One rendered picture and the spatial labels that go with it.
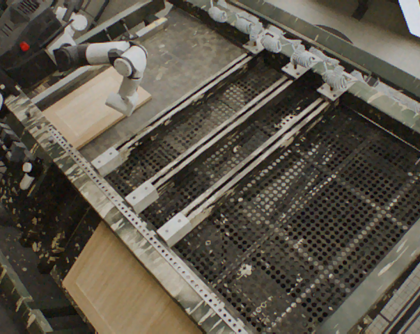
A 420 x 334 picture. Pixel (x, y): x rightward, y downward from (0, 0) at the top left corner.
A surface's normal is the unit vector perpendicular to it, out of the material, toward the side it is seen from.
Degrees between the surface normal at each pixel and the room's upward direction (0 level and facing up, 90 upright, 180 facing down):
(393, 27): 90
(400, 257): 57
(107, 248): 90
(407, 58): 90
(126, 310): 90
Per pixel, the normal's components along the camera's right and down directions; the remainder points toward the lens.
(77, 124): -0.12, -0.58
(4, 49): -0.42, -0.28
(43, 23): 0.66, 0.55
